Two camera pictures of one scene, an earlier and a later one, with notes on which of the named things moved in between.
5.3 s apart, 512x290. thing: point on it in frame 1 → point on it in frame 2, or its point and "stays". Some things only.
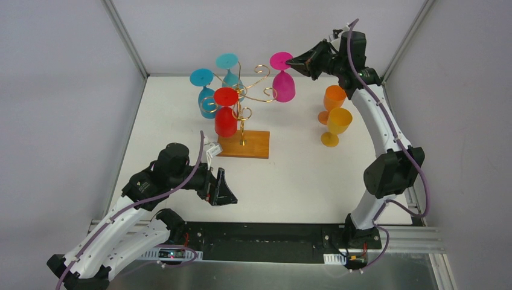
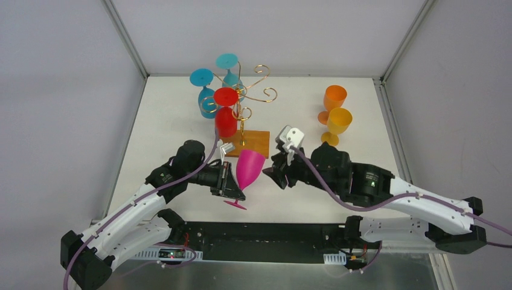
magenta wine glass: [283, 83] → [249, 164]
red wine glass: [226, 115] stays
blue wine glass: [203, 77] stays
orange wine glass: [334, 96] stays
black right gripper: [318, 63] → [288, 172]
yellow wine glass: [339, 120] stays
